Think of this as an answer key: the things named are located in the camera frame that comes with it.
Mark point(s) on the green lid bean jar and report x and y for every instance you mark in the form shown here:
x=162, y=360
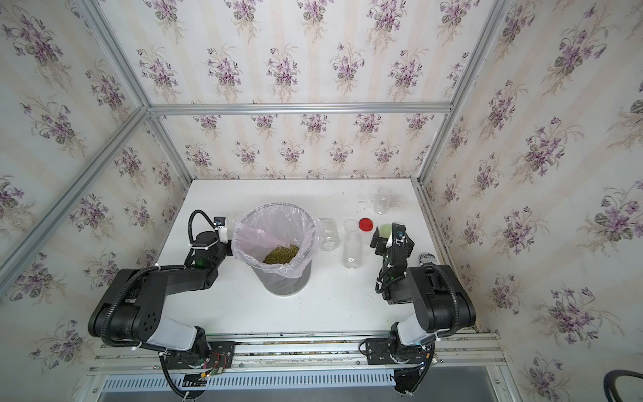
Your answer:
x=329, y=236

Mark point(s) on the red jar lid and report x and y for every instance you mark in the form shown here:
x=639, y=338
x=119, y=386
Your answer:
x=365, y=225

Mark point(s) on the red lid bean jar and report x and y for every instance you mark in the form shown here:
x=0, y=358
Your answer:
x=352, y=250

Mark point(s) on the white lid bean jar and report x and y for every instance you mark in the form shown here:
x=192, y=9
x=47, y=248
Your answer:
x=383, y=200

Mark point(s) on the green jar lid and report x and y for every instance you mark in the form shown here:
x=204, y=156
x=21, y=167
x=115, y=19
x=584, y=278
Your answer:
x=385, y=230

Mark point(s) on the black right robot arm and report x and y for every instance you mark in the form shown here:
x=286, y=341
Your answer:
x=442, y=306

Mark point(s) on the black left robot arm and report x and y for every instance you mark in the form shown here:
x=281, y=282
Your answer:
x=130, y=314

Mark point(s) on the green mung beans pile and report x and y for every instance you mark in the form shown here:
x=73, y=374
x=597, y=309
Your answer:
x=281, y=255

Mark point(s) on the mesh bin with pink bag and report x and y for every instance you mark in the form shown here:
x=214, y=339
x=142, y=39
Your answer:
x=273, y=225

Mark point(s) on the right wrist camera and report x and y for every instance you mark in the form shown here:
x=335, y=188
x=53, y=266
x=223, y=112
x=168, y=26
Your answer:
x=398, y=232

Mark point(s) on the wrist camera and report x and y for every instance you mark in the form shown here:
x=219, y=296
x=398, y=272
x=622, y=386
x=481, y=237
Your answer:
x=220, y=226
x=398, y=232

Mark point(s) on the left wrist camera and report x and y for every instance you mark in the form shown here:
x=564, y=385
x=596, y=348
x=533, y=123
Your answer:
x=220, y=226

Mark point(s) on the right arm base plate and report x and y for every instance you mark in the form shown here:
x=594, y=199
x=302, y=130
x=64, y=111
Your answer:
x=380, y=352

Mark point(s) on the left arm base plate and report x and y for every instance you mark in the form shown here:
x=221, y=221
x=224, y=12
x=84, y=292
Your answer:
x=218, y=357

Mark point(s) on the white slotted cable duct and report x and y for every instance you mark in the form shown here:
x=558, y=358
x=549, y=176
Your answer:
x=282, y=380

